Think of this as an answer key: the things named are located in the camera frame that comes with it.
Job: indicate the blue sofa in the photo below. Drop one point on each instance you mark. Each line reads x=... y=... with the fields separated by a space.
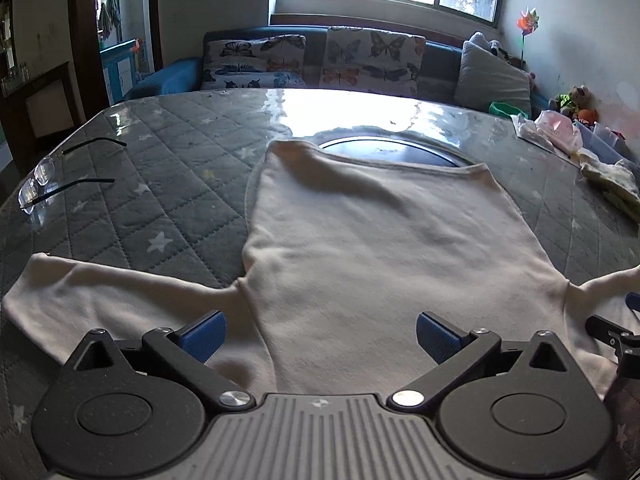
x=440 y=60

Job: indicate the colourful pinwheel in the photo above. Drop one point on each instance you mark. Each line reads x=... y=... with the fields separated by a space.
x=527 y=22

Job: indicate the butterfly print cushion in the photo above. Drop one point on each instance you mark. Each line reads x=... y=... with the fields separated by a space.
x=372 y=60
x=250 y=62

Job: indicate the pink plastic bag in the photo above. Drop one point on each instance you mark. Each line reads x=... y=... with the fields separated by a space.
x=550 y=132

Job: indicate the green plush toy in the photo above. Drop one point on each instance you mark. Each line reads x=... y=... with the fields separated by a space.
x=565 y=101

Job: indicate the dark wooden door frame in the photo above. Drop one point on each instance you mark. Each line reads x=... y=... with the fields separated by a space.
x=82 y=20

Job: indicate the dark wooden chair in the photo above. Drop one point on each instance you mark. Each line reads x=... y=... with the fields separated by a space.
x=45 y=105

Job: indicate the cream long-sleeved sweater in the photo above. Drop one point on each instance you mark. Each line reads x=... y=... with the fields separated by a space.
x=350 y=260

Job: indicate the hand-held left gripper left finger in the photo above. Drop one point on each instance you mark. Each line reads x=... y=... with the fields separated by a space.
x=202 y=335

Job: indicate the clear plastic storage box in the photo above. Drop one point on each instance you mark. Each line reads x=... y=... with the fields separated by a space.
x=607 y=140

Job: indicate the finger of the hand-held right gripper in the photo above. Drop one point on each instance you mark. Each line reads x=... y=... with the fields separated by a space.
x=612 y=332
x=634 y=304

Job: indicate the brown plush bear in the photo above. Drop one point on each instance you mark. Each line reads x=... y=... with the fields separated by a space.
x=581 y=97

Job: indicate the green plastic basin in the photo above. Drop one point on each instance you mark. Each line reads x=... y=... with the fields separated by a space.
x=505 y=109

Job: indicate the dark wooden display cabinet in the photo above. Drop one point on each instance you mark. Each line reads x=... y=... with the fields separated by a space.
x=6 y=50

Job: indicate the pale green cloth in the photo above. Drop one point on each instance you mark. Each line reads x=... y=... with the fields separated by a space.
x=612 y=185

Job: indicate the grey cushion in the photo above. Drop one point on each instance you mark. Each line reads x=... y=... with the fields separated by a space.
x=492 y=82

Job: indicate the grey quilted star table cover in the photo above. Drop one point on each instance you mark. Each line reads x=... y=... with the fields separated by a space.
x=175 y=160

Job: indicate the blue cabinet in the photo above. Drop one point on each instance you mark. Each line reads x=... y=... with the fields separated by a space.
x=120 y=72

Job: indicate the rimless eyeglasses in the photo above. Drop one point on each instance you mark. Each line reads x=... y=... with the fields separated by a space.
x=42 y=172

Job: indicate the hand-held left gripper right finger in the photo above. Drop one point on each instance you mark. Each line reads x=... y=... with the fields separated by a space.
x=437 y=335

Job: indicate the hanging clothes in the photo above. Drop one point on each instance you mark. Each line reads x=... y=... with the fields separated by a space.
x=109 y=15

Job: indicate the white plush toy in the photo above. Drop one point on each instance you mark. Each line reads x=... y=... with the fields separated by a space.
x=492 y=47

